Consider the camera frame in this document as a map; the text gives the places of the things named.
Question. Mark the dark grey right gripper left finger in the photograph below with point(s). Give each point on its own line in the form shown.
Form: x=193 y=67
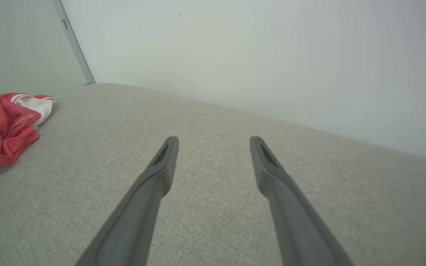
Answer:
x=135 y=221

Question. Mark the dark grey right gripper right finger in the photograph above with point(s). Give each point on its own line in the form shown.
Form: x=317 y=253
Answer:
x=298 y=229

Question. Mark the red and white basketball jersey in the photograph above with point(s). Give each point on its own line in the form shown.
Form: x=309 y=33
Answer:
x=2 y=129

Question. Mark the grey metal wall strip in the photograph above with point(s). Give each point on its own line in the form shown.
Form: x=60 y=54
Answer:
x=73 y=42

